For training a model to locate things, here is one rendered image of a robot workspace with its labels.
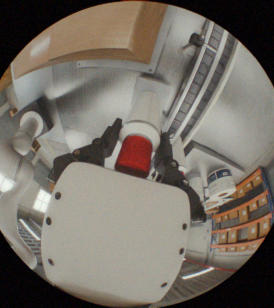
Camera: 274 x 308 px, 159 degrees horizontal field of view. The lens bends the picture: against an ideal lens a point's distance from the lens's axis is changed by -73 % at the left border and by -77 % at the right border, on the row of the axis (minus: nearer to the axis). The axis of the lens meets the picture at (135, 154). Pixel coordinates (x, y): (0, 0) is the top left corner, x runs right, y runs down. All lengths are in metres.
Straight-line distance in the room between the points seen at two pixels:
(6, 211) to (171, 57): 0.74
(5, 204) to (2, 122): 4.99
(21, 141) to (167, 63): 0.65
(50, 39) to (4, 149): 0.39
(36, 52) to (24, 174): 0.39
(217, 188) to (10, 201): 0.96
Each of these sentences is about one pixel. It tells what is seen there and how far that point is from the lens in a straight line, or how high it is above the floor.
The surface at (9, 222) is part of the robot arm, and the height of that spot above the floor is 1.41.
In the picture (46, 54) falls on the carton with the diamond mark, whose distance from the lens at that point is 0.15.
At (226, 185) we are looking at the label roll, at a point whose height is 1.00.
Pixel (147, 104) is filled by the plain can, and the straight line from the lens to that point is 0.15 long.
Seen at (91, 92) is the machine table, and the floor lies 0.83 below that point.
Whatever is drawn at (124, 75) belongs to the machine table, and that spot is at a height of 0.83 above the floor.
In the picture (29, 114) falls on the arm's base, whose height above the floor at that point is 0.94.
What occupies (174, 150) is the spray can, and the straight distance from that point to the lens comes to 0.34.
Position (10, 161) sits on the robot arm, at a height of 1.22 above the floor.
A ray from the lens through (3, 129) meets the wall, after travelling 5.38.
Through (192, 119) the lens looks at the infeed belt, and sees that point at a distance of 0.39.
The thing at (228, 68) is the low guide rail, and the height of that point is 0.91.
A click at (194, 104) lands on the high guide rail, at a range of 0.27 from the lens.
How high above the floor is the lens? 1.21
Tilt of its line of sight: 40 degrees down
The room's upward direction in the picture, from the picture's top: 166 degrees counter-clockwise
